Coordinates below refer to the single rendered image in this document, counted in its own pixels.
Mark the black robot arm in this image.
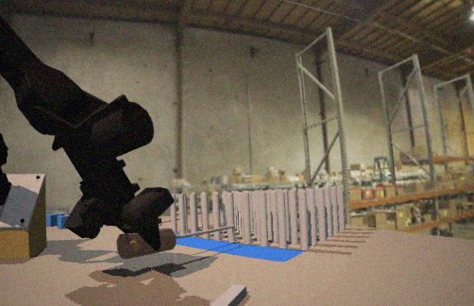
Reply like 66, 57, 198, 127
0, 15, 154, 240

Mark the blue block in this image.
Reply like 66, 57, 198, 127
57, 215, 69, 230
46, 213, 65, 227

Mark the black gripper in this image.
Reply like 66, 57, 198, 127
80, 158, 175, 251

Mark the blue tape strip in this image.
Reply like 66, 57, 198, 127
177, 236, 305, 262

